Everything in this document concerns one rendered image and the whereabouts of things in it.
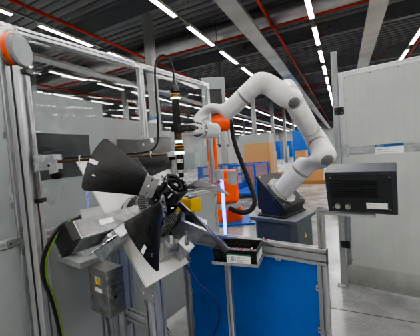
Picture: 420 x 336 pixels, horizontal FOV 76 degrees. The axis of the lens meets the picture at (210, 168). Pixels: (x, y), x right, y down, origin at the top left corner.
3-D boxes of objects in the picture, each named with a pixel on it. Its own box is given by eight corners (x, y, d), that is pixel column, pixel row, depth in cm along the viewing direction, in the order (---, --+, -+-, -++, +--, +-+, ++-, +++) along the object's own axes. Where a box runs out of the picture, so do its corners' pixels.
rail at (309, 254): (181, 241, 177) (180, 229, 176) (185, 239, 180) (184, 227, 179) (327, 267, 124) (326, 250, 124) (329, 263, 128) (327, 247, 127)
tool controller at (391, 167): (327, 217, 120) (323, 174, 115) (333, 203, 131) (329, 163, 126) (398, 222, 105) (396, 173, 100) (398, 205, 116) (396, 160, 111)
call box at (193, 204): (173, 214, 175) (171, 198, 174) (183, 211, 183) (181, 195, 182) (191, 216, 165) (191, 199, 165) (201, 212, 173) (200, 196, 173)
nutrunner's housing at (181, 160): (177, 178, 124) (169, 78, 122) (177, 177, 128) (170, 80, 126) (185, 177, 124) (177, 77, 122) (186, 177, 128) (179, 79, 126)
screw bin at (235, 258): (213, 263, 131) (212, 249, 131) (223, 250, 147) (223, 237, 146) (257, 267, 123) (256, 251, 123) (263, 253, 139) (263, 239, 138)
